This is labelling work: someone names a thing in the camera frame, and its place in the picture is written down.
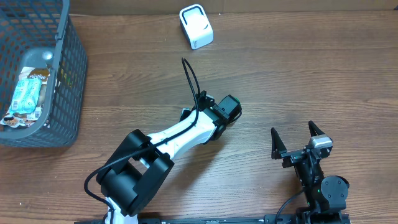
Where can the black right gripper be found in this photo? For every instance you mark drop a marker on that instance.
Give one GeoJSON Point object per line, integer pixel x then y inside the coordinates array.
{"type": "Point", "coordinates": [291, 156]}

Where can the grey plastic mesh basket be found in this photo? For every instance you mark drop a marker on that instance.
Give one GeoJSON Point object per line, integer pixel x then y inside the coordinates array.
{"type": "Point", "coordinates": [41, 34]}

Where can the Kleenex tissue pack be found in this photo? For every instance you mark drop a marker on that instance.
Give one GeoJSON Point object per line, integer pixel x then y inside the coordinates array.
{"type": "Point", "coordinates": [186, 111]}

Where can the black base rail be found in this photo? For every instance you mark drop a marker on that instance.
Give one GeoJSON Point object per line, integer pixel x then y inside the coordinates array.
{"type": "Point", "coordinates": [236, 220]}

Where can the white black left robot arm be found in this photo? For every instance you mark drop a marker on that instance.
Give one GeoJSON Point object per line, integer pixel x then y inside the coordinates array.
{"type": "Point", "coordinates": [138, 167]}

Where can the brown snack pouch in basket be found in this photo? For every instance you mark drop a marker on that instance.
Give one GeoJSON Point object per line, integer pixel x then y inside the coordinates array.
{"type": "Point", "coordinates": [27, 120]}

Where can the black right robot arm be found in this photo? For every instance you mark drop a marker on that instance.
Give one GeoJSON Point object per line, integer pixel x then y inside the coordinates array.
{"type": "Point", "coordinates": [326, 196]}

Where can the teal wipes pack in basket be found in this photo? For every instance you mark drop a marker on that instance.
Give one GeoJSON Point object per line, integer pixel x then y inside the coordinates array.
{"type": "Point", "coordinates": [26, 96]}

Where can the white barcode scanner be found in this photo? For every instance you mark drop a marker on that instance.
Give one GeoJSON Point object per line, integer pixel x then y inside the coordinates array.
{"type": "Point", "coordinates": [196, 26]}

